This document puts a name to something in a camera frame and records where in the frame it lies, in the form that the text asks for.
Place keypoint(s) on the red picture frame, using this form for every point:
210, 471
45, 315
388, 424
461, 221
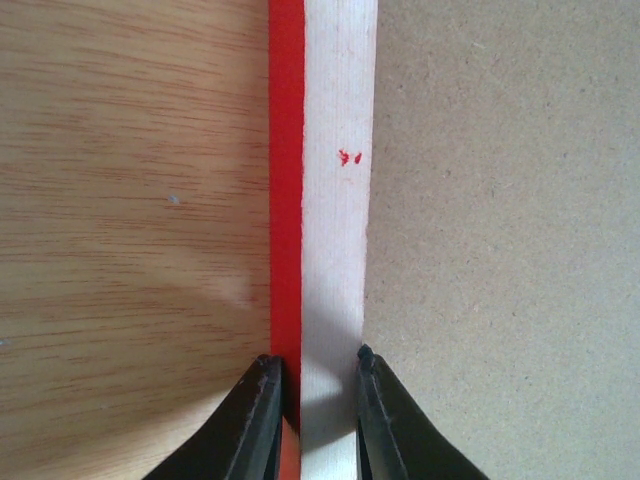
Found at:
340, 85

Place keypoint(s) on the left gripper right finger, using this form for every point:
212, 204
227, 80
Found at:
396, 440

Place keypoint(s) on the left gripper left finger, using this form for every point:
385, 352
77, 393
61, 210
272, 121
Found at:
242, 438

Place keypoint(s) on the brown frame backing board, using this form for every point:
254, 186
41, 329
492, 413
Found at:
502, 279

